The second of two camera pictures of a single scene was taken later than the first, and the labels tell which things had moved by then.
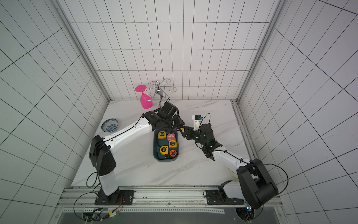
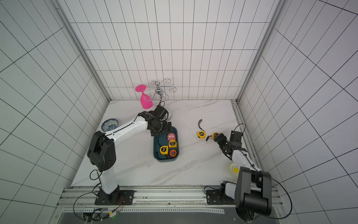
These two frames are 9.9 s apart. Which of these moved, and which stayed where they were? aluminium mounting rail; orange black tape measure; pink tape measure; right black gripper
Moved: right black gripper
Stayed: orange black tape measure; aluminium mounting rail; pink tape measure
